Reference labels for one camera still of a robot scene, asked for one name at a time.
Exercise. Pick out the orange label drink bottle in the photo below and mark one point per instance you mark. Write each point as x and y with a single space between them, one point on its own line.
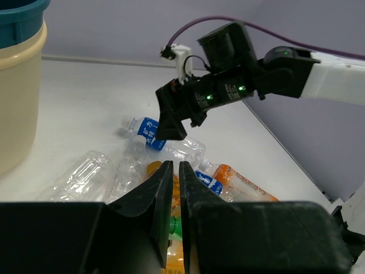
245 190

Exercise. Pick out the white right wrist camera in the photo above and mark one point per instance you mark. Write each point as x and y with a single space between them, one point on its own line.
179 55

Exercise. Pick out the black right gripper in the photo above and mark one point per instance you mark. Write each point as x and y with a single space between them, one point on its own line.
193 98

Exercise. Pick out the clear crumpled bottle white cap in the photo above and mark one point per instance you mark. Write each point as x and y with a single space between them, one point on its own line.
131 169

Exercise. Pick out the yellow bottle dark blue label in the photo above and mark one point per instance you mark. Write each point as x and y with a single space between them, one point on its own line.
175 258

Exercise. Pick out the large blue label water bottle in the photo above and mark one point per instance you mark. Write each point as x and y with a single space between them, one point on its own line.
188 149

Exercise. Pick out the small blue label water bottle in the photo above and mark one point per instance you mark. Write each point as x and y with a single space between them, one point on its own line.
222 189

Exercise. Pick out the green soda bottle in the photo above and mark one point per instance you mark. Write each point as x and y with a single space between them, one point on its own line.
175 226

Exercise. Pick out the small orange juice bottle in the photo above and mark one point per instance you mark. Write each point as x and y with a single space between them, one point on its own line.
152 168

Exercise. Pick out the clear unlabelled plastic bottle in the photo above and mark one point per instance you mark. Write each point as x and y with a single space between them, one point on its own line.
86 180

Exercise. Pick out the cream bin with teal rim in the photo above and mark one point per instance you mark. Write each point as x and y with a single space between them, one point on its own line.
23 35

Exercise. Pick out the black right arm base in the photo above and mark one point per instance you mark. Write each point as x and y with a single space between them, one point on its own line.
345 215

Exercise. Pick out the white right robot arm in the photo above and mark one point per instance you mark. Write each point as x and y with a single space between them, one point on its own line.
235 73

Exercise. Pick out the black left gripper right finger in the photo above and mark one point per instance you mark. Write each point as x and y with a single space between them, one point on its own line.
256 237

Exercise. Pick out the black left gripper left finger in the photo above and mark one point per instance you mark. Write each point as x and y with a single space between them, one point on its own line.
129 235

